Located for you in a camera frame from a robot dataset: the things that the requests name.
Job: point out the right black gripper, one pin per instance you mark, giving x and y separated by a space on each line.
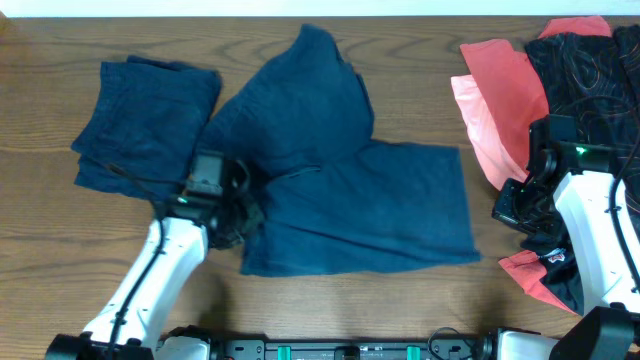
503 210

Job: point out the navy shorts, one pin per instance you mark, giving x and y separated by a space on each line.
144 127
335 200

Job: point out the black patterned shorts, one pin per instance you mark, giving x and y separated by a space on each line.
595 80

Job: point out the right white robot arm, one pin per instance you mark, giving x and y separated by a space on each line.
583 253

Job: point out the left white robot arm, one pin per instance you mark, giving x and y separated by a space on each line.
130 326

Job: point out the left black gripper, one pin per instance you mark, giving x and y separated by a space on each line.
254 219

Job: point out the folded navy shorts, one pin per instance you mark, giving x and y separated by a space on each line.
144 127

